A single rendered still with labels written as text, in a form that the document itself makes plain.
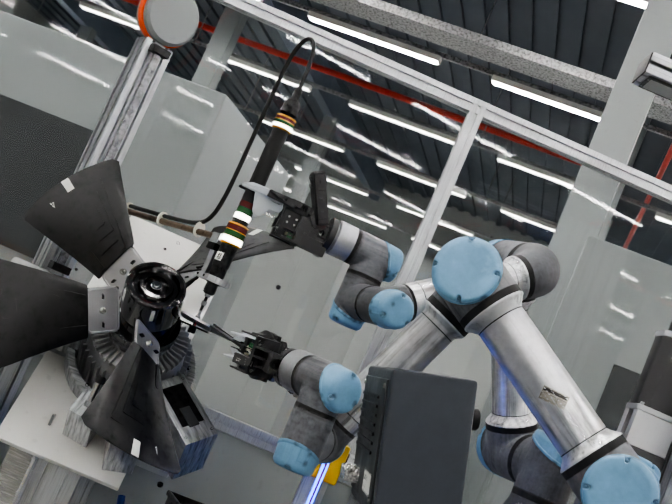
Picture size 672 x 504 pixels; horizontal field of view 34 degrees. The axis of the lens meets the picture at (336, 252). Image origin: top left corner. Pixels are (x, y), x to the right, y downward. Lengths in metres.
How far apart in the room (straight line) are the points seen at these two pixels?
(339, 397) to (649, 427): 0.65
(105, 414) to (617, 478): 0.86
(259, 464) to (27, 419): 0.83
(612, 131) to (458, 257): 4.88
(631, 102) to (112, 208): 4.79
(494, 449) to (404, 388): 1.14
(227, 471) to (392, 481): 1.56
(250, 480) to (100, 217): 0.93
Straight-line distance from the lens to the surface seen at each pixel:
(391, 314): 2.07
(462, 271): 1.78
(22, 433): 2.23
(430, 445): 1.37
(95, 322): 2.16
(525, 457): 2.40
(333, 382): 1.80
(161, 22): 2.85
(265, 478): 2.90
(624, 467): 1.74
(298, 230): 2.18
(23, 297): 2.11
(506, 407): 2.46
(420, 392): 1.36
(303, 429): 1.83
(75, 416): 2.17
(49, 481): 2.30
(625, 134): 6.64
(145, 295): 2.11
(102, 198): 2.30
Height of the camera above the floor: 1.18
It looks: 7 degrees up
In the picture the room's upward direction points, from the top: 23 degrees clockwise
